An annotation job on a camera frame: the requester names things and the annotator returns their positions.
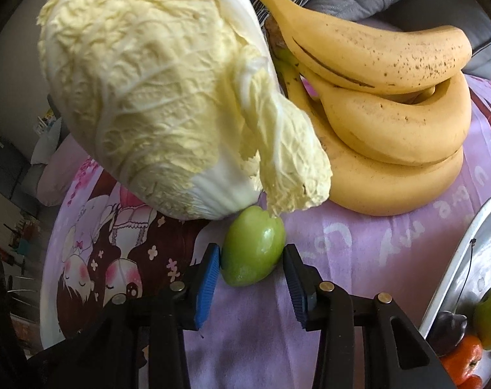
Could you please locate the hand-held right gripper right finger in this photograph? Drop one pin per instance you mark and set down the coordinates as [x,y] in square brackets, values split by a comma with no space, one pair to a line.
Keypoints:
[294,287]

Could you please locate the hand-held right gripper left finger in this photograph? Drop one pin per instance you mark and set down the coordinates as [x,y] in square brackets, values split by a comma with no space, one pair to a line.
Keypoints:
[209,287]

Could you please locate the green mango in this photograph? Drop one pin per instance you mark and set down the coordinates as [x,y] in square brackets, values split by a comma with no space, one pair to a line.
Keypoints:
[490,320]
[249,247]

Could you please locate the dark red cherry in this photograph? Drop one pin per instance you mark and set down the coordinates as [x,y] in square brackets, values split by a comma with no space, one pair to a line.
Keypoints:
[448,330]

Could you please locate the small tangerine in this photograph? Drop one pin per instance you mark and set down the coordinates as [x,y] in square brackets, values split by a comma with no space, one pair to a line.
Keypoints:
[470,384]
[462,358]

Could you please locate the stainless steel basin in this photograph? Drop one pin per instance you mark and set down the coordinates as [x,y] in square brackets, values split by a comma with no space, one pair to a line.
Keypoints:
[488,251]

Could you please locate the bunch of yellow bananas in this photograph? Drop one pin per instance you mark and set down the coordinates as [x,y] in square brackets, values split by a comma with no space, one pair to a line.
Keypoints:
[391,129]

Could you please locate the napa cabbage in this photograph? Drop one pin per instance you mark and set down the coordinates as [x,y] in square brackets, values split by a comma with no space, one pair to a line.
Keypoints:
[148,89]

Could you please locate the white pillow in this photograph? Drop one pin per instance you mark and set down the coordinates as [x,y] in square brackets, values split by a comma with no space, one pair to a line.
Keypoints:
[47,146]

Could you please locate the grey sofa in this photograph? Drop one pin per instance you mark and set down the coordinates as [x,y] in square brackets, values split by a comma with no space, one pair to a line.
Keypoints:
[484,48]

